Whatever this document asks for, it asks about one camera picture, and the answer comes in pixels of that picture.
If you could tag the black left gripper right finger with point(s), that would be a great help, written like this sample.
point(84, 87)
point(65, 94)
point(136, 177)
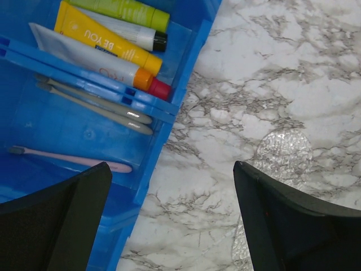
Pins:
point(287, 229)

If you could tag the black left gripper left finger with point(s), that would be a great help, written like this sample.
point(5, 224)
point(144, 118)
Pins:
point(55, 228)

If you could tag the pink toothbrush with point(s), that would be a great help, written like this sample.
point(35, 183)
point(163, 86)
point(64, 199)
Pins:
point(114, 166)

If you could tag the blue plastic bin organizer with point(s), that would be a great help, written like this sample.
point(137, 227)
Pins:
point(34, 118)

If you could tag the red cap tube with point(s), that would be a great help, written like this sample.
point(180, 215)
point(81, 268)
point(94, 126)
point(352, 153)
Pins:
point(159, 89)

